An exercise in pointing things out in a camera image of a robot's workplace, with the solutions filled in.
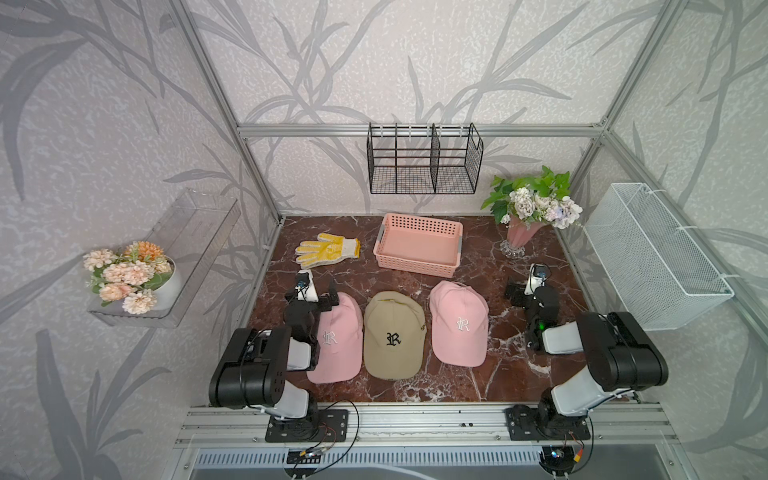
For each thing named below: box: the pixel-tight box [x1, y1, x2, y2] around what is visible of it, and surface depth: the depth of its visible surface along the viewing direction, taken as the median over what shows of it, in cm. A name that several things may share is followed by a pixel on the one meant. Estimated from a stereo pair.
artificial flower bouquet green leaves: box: [481, 165, 583, 230], surface depth 88 cm
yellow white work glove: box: [295, 233, 361, 269], surface depth 110 cm
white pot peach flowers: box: [82, 241, 178, 315], surface depth 51 cm
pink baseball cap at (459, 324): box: [430, 281, 489, 367], surface depth 88 cm
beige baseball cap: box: [363, 291, 427, 380], surface depth 86 cm
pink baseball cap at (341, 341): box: [307, 292, 364, 384], surface depth 84 cm
